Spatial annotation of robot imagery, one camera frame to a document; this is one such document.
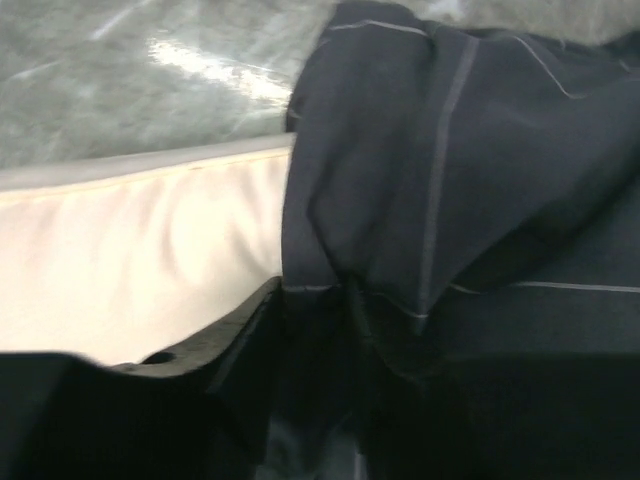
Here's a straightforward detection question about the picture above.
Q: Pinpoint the dark grey checked pillowcase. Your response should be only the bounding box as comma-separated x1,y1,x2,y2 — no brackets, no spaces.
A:
204,0,640,480

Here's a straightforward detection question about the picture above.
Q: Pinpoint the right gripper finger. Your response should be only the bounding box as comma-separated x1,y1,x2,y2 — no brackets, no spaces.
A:
1,279,283,479

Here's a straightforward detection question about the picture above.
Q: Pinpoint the cream pillow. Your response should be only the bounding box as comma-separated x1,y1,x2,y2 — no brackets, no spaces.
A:
1,134,294,365

